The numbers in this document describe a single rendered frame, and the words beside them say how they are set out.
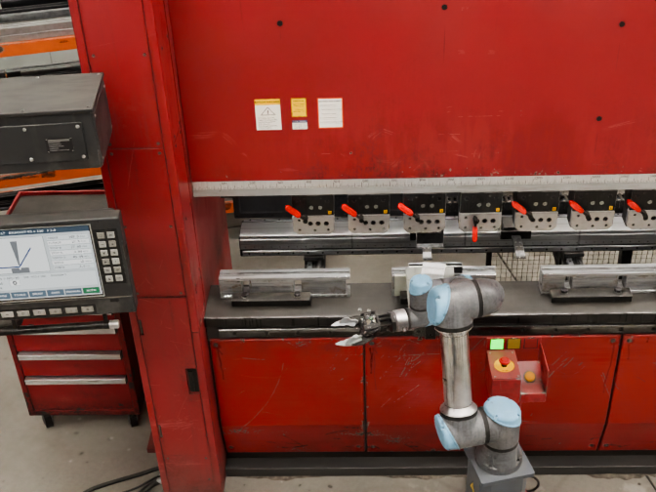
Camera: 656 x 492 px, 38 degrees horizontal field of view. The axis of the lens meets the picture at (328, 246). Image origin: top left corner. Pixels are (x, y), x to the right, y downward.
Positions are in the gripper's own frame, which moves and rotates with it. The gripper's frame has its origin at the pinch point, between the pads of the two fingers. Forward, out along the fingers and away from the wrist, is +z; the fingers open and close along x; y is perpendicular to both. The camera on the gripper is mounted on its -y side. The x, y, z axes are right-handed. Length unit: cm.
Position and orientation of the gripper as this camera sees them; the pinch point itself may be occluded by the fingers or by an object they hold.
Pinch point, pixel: (336, 335)
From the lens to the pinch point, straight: 325.0
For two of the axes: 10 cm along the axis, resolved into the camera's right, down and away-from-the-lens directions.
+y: 1.1, -4.2, -9.0
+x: 2.4, 8.9, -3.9
